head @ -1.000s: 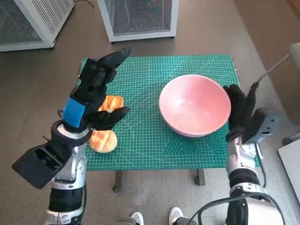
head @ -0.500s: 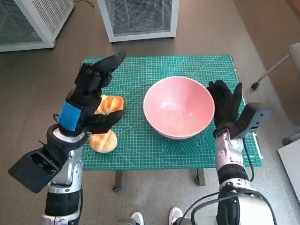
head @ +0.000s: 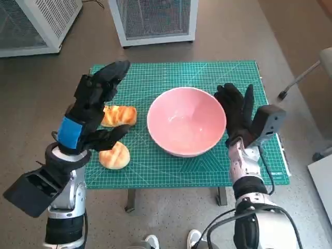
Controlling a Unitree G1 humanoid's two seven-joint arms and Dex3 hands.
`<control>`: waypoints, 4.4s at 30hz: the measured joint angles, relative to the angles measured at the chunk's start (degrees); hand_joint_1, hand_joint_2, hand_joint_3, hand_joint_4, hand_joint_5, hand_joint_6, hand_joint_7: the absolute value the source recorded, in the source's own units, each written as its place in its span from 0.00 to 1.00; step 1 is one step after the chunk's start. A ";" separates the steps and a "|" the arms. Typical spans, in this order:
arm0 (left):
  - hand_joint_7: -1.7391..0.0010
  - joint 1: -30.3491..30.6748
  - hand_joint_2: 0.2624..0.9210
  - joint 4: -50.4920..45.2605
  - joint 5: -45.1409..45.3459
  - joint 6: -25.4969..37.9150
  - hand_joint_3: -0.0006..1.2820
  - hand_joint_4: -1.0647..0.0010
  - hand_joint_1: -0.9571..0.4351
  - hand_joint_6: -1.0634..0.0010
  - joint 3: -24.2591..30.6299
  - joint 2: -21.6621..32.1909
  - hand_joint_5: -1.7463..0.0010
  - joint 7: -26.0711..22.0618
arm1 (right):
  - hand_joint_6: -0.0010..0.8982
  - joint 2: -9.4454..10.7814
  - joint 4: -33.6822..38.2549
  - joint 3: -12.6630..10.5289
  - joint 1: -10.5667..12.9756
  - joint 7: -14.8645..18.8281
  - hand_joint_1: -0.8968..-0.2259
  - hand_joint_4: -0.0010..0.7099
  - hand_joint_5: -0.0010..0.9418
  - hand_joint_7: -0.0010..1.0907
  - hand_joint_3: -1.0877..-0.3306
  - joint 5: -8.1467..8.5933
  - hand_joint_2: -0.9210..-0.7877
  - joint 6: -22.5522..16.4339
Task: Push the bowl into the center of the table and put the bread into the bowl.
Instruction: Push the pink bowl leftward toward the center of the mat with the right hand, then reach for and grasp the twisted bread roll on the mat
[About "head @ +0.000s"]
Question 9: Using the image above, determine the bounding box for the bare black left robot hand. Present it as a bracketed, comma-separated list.
[51, 60, 132, 156]

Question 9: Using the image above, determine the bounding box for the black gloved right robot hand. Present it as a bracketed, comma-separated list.
[214, 82, 260, 149]

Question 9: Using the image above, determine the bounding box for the long braided toy bread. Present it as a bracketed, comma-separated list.
[100, 105, 137, 128]

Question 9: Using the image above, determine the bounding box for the pink bowl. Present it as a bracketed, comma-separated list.
[146, 87, 227, 158]

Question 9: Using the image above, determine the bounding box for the round toy bread bun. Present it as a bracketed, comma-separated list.
[99, 141, 130, 170]

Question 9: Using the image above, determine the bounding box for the white chair with grey legs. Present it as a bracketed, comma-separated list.
[277, 47, 332, 161]

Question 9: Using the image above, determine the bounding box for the green cutting mat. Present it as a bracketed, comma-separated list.
[85, 60, 292, 189]

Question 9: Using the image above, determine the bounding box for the grey table leg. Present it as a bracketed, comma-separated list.
[124, 188, 136, 212]
[216, 186, 228, 207]

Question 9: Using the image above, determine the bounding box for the wide white mesh cabinet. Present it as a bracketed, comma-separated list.
[0, 0, 84, 58]

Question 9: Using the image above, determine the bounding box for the narrow white mesh cabinet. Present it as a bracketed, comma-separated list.
[108, 0, 196, 49]

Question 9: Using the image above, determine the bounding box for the white desk top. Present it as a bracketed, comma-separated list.
[308, 154, 332, 208]

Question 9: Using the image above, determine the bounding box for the white robot right foot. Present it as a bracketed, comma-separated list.
[187, 229, 203, 249]

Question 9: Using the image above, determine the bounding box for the white robot foot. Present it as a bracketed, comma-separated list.
[144, 234, 159, 249]
[187, 229, 203, 249]

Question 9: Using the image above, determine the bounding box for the white robot left foot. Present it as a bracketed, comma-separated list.
[144, 234, 159, 249]

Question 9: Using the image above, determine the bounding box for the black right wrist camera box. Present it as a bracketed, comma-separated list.
[248, 105, 287, 148]

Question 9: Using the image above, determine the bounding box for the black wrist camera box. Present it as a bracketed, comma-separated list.
[3, 165, 72, 218]
[248, 105, 287, 148]

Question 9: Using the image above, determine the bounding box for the black floor cable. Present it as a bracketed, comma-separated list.
[82, 0, 105, 10]

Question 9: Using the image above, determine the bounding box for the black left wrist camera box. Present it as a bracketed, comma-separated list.
[3, 165, 72, 218]

